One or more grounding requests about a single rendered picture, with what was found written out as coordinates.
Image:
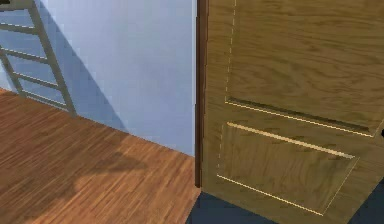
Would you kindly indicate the light brown wooden door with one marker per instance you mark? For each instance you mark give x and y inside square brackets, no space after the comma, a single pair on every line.
[286,66]

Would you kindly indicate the grey metal ladder shelf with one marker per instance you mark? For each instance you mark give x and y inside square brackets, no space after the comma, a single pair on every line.
[46,55]

